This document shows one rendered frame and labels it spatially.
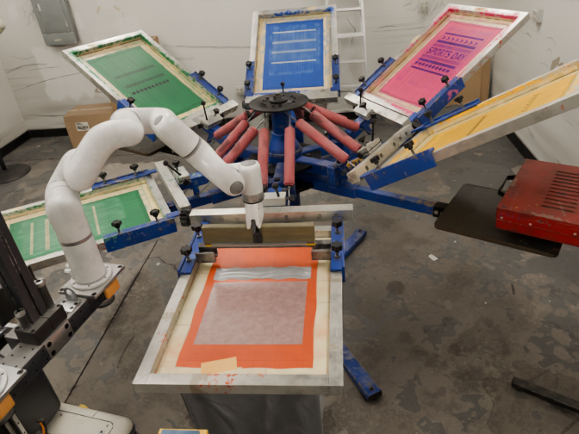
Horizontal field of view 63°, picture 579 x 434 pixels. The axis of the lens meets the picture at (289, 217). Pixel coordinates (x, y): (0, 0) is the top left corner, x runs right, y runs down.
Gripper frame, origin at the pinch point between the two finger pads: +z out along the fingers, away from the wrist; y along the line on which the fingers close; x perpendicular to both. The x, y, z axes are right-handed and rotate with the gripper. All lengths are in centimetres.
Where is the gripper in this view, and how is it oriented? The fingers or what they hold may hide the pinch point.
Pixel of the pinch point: (258, 235)
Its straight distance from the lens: 171.3
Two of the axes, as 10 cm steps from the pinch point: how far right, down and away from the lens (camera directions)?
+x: 9.9, -0.2, -1.2
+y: -0.9, 5.2, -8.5
